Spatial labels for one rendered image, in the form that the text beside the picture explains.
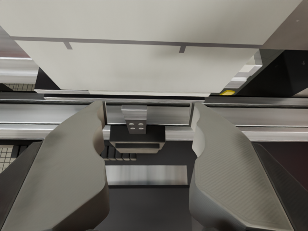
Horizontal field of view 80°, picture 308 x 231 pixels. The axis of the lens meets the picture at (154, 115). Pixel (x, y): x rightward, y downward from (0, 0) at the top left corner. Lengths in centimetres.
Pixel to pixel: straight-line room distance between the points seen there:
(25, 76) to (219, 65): 23
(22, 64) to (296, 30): 39
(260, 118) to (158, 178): 39
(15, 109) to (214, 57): 49
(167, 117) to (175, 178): 27
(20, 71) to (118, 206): 20
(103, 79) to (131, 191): 11
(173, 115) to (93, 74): 31
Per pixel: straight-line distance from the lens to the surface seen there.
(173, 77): 18
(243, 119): 53
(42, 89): 24
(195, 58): 16
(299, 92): 63
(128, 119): 30
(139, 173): 21
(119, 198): 20
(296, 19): 37
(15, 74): 30
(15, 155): 70
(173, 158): 72
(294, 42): 42
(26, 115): 54
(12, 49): 27
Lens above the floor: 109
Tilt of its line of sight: 18 degrees down
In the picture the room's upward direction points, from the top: 180 degrees clockwise
